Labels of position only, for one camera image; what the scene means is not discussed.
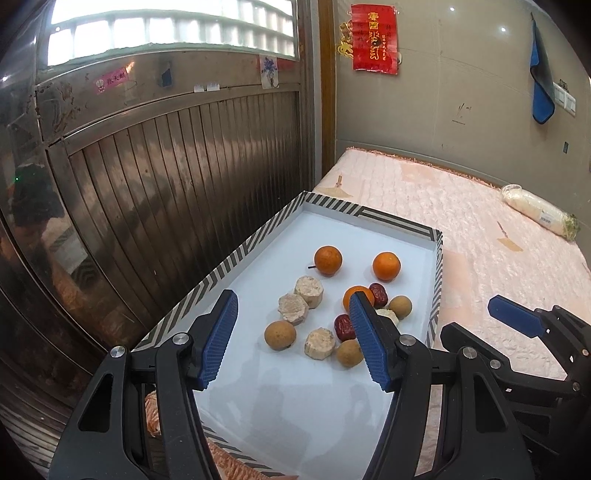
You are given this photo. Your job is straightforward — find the plastic-wrapped white radish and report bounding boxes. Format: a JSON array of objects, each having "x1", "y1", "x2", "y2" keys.
[{"x1": 501, "y1": 184, "x2": 580, "y2": 241}]

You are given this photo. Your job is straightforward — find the pink door sticker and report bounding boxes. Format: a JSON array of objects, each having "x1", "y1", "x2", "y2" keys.
[{"x1": 96, "y1": 69, "x2": 127, "y2": 95}]

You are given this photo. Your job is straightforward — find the blue hanging cloth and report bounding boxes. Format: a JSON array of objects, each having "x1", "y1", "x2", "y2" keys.
[{"x1": 530, "y1": 14, "x2": 556, "y2": 125}]

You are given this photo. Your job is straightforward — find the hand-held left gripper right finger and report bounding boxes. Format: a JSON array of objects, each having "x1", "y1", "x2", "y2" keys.
[{"x1": 348, "y1": 293, "x2": 529, "y2": 480}]

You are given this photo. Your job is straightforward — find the striped-rim white tray box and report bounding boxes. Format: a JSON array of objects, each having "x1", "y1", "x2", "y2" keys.
[{"x1": 131, "y1": 193, "x2": 444, "y2": 478}]

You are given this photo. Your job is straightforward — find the blue flower sticker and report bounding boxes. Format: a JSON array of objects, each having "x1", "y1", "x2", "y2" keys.
[{"x1": 259, "y1": 55, "x2": 280, "y2": 89}]

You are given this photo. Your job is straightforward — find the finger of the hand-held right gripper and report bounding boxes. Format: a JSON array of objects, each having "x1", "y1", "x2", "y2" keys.
[
  {"x1": 488, "y1": 295, "x2": 591, "y2": 356},
  {"x1": 440, "y1": 323, "x2": 580, "y2": 400}
]

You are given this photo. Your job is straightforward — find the gold hanging ornament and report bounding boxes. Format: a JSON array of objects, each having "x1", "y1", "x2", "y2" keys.
[{"x1": 336, "y1": 21, "x2": 354, "y2": 58}]

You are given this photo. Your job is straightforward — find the glass block window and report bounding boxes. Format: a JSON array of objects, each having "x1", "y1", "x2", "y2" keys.
[{"x1": 46, "y1": 0, "x2": 296, "y2": 68}]

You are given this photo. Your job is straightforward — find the wooden door frame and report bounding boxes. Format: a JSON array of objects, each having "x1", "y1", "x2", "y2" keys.
[{"x1": 318, "y1": 0, "x2": 338, "y2": 185}]

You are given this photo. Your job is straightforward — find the red wall poster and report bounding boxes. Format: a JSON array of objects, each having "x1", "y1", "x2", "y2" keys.
[{"x1": 351, "y1": 4, "x2": 400, "y2": 75}]

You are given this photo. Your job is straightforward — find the orange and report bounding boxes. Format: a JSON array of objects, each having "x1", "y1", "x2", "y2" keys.
[
  {"x1": 372, "y1": 252, "x2": 402, "y2": 282},
  {"x1": 314, "y1": 246, "x2": 343, "y2": 277},
  {"x1": 342, "y1": 285, "x2": 376, "y2": 313}
]

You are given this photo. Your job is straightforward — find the orange patterned cloth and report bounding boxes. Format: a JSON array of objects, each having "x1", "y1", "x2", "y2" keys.
[{"x1": 144, "y1": 390, "x2": 301, "y2": 480}]

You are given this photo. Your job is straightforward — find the brown longan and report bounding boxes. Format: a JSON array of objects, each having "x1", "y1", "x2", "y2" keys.
[
  {"x1": 264, "y1": 320, "x2": 297, "y2": 351},
  {"x1": 336, "y1": 339, "x2": 364, "y2": 368},
  {"x1": 388, "y1": 295, "x2": 413, "y2": 320}
]

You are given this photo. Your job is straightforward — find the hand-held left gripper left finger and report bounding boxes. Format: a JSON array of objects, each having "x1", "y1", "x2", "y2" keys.
[{"x1": 51, "y1": 289, "x2": 239, "y2": 480}]

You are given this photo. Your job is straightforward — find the pink quilted bedspread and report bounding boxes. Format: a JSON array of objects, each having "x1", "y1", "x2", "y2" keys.
[{"x1": 313, "y1": 148, "x2": 591, "y2": 480}]

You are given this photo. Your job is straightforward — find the metal door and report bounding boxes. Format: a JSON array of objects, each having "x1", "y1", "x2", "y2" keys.
[{"x1": 0, "y1": 46, "x2": 319, "y2": 462}]

